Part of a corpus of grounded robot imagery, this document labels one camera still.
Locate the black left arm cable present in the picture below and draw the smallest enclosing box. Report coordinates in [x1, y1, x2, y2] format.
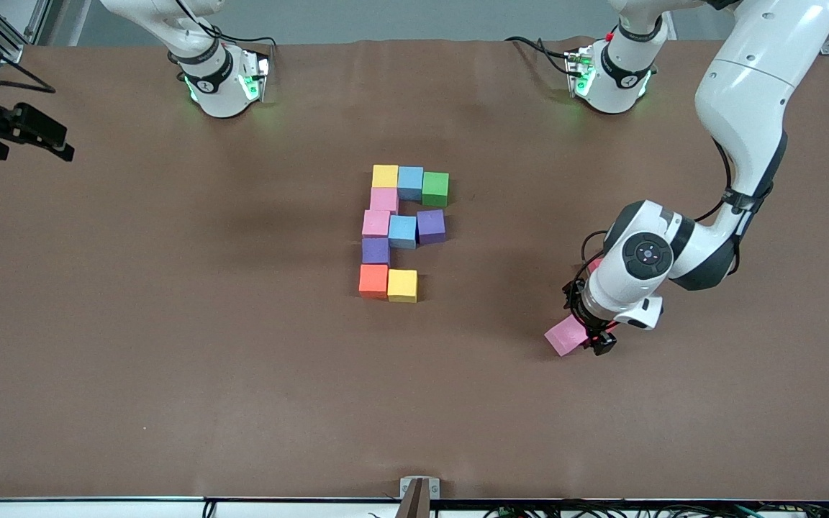
[562, 137, 743, 317]

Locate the blue foam cube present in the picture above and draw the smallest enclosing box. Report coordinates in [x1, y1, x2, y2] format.
[397, 166, 424, 201]
[388, 215, 418, 250]

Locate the green foam cube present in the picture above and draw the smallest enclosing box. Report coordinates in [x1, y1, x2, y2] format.
[422, 171, 450, 208]

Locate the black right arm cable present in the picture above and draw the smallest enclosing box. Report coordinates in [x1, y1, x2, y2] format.
[0, 0, 276, 94]

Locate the orange foam cube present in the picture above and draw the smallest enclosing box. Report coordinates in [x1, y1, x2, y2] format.
[358, 264, 389, 299]

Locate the brown table cover sheet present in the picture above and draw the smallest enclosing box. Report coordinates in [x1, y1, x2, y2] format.
[0, 36, 829, 501]

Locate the black arm base cable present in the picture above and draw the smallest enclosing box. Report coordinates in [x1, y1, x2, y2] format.
[504, 35, 581, 76]

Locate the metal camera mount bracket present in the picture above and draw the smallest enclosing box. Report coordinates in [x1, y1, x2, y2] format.
[397, 476, 441, 518]

